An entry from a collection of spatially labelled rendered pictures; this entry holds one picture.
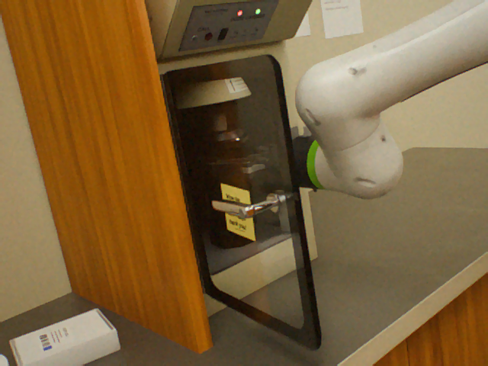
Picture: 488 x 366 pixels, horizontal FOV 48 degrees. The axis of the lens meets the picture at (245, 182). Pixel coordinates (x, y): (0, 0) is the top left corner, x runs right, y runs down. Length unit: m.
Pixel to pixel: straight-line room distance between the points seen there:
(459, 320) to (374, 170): 0.47
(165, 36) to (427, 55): 0.39
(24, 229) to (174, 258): 0.51
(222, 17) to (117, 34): 0.18
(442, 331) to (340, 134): 0.50
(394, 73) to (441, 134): 1.74
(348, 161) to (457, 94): 1.83
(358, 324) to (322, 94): 0.39
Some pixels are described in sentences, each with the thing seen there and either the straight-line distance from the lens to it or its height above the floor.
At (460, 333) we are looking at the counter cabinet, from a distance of 1.21.
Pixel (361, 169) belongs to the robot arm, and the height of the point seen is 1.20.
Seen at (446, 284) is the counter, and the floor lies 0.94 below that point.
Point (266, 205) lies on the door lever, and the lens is 0.71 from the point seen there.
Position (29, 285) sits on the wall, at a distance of 1.34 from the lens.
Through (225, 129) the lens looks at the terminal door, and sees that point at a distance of 0.78.
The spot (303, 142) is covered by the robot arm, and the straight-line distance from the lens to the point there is 0.93.
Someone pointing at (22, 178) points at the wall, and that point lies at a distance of 1.30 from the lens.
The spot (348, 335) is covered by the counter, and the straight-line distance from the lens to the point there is 0.92.
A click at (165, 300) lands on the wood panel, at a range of 0.96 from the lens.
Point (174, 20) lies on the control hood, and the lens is 0.88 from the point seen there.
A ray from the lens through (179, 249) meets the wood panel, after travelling 0.87.
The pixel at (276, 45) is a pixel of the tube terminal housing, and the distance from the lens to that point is 1.12.
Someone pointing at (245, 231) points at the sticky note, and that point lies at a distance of 0.81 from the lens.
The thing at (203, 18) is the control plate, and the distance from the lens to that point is 0.91.
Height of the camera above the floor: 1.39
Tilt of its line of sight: 13 degrees down
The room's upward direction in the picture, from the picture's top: 10 degrees counter-clockwise
